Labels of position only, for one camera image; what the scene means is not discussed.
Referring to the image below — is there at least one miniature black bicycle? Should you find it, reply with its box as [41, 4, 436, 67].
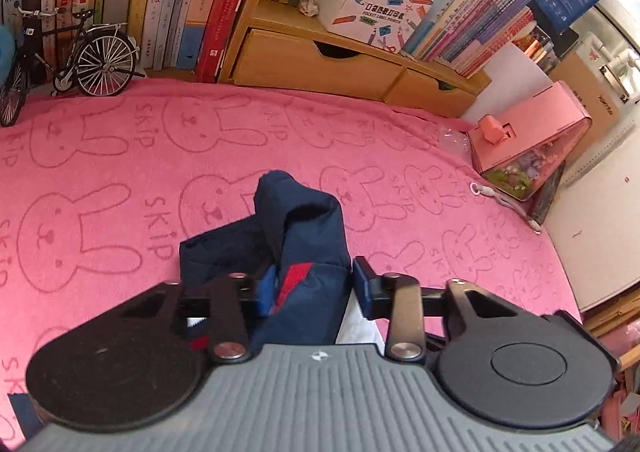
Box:
[1, 2, 144, 127]

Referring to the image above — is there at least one brown cardboard box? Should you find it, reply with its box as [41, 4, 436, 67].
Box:
[549, 44, 639, 166]

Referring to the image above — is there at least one white printed cardboard box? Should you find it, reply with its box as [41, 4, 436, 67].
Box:
[317, 0, 433, 54]

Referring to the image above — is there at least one blue plush ball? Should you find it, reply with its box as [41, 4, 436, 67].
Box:
[0, 24, 15, 86]

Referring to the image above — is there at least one pink triangular house box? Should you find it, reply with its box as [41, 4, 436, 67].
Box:
[469, 81, 592, 202]

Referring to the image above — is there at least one navy white jacket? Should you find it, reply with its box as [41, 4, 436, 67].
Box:
[179, 171, 383, 351]

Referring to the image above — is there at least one wooden drawer organizer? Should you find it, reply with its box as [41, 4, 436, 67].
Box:
[217, 0, 490, 117]

